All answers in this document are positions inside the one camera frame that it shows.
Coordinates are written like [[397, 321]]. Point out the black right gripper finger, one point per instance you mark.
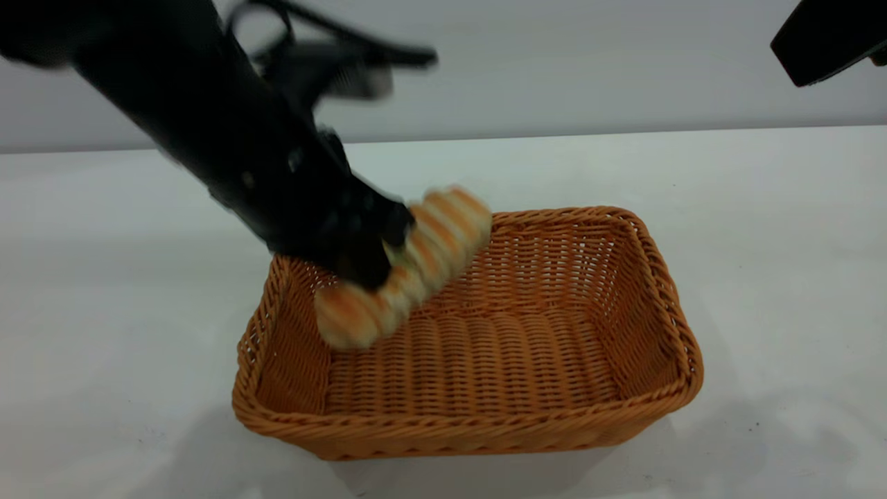
[[821, 38]]

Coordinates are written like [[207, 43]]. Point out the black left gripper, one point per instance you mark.
[[312, 208]]

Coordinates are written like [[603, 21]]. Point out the ridged golden bread roll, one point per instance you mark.
[[423, 256]]

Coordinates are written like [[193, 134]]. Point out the orange woven wicker basket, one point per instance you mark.
[[499, 374]]

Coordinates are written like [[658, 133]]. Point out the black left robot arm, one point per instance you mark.
[[180, 83]]

